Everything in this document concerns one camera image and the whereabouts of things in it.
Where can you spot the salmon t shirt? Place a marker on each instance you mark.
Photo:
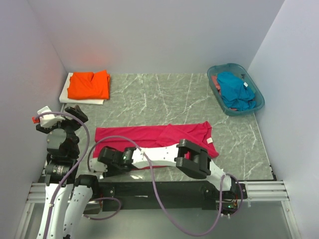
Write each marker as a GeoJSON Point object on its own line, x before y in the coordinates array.
{"type": "Point", "coordinates": [215, 82]}

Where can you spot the white foam pad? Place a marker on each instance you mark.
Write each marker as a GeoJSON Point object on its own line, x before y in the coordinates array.
{"type": "Point", "coordinates": [63, 98]}

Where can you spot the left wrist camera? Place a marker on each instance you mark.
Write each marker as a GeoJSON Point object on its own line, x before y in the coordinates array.
{"type": "Point", "coordinates": [47, 121]}

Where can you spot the orange folded t shirt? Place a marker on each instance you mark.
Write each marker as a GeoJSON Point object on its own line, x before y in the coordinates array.
{"type": "Point", "coordinates": [89, 86]}

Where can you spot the blue t shirt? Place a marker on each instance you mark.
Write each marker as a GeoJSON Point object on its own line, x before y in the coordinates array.
{"type": "Point", "coordinates": [234, 94]}

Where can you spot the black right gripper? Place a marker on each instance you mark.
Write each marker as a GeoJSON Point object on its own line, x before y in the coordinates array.
{"type": "Point", "coordinates": [110, 172]}

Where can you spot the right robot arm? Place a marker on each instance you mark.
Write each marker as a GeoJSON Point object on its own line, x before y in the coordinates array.
{"type": "Point", "coordinates": [190, 158]}

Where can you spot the pink t shirt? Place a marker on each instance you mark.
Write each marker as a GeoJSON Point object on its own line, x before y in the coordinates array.
{"type": "Point", "coordinates": [164, 135]}

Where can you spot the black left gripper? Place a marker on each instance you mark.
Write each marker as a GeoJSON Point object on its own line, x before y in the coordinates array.
{"type": "Point", "coordinates": [76, 123]}

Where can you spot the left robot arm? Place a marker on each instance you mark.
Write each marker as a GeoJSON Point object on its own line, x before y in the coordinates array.
{"type": "Point", "coordinates": [66, 193]}

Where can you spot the aluminium frame rail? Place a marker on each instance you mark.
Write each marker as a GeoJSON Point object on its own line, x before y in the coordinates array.
{"type": "Point", "coordinates": [264, 191]}

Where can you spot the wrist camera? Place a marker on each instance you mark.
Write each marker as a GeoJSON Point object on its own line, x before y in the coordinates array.
{"type": "Point", "coordinates": [47, 121]}
{"type": "Point", "coordinates": [97, 166]}

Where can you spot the teal plastic basket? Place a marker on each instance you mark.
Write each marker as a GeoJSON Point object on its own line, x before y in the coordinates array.
{"type": "Point", "coordinates": [240, 72]}

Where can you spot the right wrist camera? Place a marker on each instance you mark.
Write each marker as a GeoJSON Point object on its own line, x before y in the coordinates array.
{"type": "Point", "coordinates": [97, 166]}

